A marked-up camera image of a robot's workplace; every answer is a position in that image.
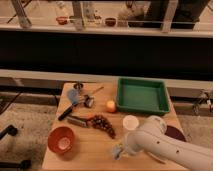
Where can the person in background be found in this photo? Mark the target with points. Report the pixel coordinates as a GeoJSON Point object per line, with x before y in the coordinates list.
{"type": "Point", "coordinates": [151, 13]}

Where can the orange fruit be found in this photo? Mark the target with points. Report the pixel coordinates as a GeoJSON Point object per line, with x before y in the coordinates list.
{"type": "Point", "coordinates": [111, 106]}

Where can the orange bowl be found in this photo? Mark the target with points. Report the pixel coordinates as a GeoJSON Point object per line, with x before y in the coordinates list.
{"type": "Point", "coordinates": [61, 140]}

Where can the small metal strainer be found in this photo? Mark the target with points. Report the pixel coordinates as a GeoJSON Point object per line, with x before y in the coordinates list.
{"type": "Point", "coordinates": [78, 87]}

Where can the green plastic tray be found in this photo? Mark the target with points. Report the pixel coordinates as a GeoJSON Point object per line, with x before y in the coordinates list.
{"type": "Point", "coordinates": [142, 96]}

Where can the bunch of dark grapes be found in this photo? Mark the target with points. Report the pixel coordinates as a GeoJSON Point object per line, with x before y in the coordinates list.
{"type": "Point", "coordinates": [102, 123]}

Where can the purple bowl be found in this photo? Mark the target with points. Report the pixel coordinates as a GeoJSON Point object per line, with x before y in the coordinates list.
{"type": "Point", "coordinates": [175, 133]}

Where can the metal measuring cup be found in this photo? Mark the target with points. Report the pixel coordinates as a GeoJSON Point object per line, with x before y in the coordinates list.
{"type": "Point", "coordinates": [89, 99]}

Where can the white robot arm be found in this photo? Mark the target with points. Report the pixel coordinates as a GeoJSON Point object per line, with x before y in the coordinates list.
{"type": "Point", "coordinates": [150, 136]}

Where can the white plastic cup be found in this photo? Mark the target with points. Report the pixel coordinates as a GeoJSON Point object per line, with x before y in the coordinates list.
{"type": "Point", "coordinates": [130, 123]}

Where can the red bowl in background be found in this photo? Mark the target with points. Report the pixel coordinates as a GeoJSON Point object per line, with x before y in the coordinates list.
{"type": "Point", "coordinates": [62, 20]}

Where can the light blue towel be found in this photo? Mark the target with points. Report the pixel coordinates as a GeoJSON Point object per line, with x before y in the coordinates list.
{"type": "Point", "coordinates": [116, 151]}

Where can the dark bowl in background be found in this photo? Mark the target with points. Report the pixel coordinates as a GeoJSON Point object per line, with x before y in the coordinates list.
{"type": "Point", "coordinates": [110, 22]}

